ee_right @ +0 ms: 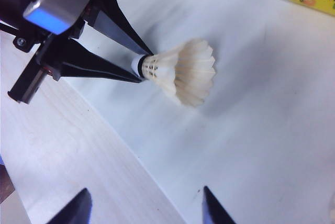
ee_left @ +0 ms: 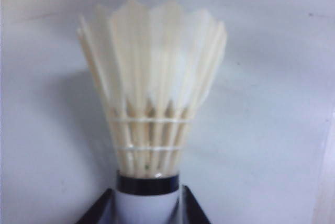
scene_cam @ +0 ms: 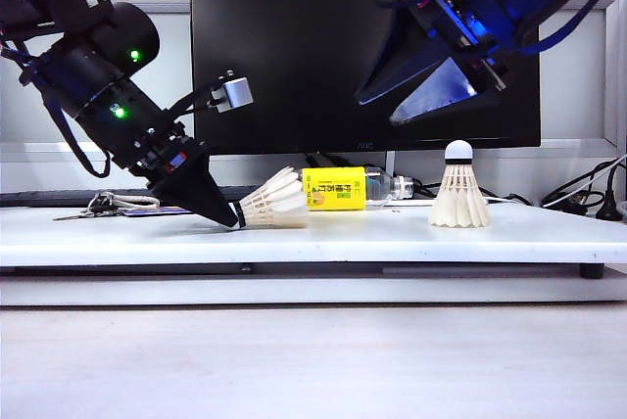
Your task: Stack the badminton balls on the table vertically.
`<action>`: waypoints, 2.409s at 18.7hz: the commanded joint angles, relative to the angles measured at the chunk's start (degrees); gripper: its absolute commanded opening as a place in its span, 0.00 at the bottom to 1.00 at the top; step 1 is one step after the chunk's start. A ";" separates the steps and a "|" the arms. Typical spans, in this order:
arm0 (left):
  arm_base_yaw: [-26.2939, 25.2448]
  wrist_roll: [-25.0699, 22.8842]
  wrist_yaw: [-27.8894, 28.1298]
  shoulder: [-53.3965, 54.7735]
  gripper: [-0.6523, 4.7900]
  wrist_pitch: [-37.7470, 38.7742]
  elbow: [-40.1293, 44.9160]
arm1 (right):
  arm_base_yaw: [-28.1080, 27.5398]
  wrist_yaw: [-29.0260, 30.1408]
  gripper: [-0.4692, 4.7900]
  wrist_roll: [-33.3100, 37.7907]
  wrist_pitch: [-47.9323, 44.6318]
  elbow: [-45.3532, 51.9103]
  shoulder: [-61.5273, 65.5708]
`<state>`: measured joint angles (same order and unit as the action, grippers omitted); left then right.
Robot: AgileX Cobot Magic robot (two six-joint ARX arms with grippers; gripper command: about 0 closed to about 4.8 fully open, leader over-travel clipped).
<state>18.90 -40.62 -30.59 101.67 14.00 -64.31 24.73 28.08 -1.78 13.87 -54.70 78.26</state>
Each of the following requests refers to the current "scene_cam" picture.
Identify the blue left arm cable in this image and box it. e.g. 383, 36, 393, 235
46, 95, 112, 179

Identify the black computer keyboard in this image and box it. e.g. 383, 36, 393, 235
0, 185, 261, 210

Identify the black left camera cable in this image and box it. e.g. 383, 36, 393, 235
164, 76, 226, 119

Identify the bunch of metal keys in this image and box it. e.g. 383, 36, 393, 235
53, 191, 121, 222

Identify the white feather shuttlecock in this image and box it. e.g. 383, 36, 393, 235
233, 166, 310, 231
427, 139, 492, 230

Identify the white cable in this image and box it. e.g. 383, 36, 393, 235
489, 157, 627, 210

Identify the purple orange key card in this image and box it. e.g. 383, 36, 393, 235
121, 205, 195, 219

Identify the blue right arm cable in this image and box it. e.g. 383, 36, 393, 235
508, 0, 624, 57

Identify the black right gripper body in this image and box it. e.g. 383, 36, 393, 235
389, 0, 518, 93

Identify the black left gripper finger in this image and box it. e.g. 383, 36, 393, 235
146, 143, 240, 229

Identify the black power plug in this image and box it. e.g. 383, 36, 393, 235
595, 163, 626, 222

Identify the white desk riser board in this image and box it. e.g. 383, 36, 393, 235
0, 202, 627, 268

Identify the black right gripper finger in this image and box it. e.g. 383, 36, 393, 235
388, 55, 506, 126
354, 7, 455, 108

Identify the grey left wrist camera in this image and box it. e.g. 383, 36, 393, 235
209, 69, 255, 115

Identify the white braided lanyard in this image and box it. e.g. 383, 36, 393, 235
110, 195, 163, 210

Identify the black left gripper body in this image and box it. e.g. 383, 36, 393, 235
111, 113, 207, 190

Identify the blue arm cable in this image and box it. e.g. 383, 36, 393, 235
46, 95, 112, 179
508, 0, 624, 57

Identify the black computer monitor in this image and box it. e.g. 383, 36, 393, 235
188, 0, 542, 158

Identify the clear bottle yellow label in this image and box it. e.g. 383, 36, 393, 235
292, 166, 416, 213

